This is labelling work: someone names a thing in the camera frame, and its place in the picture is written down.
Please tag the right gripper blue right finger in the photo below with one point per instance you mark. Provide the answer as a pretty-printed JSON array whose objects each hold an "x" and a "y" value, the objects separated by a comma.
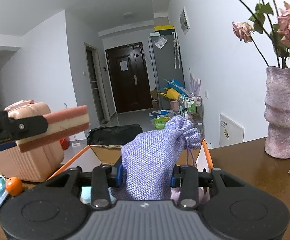
[{"x": 184, "y": 187}]

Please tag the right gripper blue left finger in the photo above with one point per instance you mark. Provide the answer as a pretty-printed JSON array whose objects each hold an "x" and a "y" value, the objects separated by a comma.
[{"x": 104, "y": 177}]

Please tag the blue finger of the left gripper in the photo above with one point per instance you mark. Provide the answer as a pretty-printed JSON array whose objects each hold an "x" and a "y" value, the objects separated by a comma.
[{"x": 27, "y": 127}]

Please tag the pink white layered sponge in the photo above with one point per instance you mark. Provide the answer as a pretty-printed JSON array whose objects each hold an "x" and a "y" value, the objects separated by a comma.
[{"x": 61, "y": 124}]

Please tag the orange red cardboard box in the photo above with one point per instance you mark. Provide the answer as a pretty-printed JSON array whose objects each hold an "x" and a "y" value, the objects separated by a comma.
[{"x": 134, "y": 156}]

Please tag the orange mandarin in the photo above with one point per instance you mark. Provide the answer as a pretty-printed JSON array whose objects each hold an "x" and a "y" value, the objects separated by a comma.
[{"x": 14, "y": 186}]

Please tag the metal trolley with bottles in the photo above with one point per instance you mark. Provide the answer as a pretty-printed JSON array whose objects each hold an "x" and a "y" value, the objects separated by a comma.
[{"x": 192, "y": 108}]

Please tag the blue yellow clutter pile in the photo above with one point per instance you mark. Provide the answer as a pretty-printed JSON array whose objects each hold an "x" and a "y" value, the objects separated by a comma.
[{"x": 173, "y": 90}]

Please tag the dark brown door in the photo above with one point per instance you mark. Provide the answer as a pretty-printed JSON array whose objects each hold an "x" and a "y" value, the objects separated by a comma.
[{"x": 129, "y": 78}]

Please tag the grey refrigerator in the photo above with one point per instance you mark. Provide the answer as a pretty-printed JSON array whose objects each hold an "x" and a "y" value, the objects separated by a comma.
[{"x": 165, "y": 62}]

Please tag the purple textured vase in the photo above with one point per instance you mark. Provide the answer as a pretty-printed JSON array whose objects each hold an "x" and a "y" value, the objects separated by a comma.
[{"x": 277, "y": 112}]

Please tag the yellow box on fridge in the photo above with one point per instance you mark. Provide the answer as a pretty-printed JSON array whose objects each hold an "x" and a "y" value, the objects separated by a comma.
[{"x": 164, "y": 28}]

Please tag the dried pink roses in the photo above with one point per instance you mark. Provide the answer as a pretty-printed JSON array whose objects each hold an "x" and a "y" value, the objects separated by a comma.
[{"x": 271, "y": 21}]

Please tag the white board against wall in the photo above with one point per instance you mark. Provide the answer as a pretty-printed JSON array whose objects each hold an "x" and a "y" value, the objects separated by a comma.
[{"x": 231, "y": 133}]

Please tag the white wall panel box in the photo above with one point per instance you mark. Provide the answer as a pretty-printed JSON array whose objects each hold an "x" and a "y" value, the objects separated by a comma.
[{"x": 184, "y": 21}]

